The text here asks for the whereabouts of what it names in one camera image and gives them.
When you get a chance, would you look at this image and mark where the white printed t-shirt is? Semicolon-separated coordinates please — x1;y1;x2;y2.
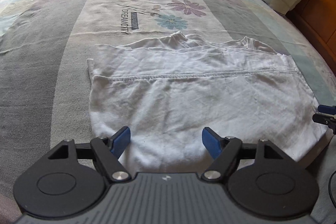
87;32;329;173

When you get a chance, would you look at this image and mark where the pastel patchwork bed sheet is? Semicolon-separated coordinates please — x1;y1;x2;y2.
1;0;335;223

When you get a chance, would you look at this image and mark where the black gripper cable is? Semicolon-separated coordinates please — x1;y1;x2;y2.
327;169;336;208

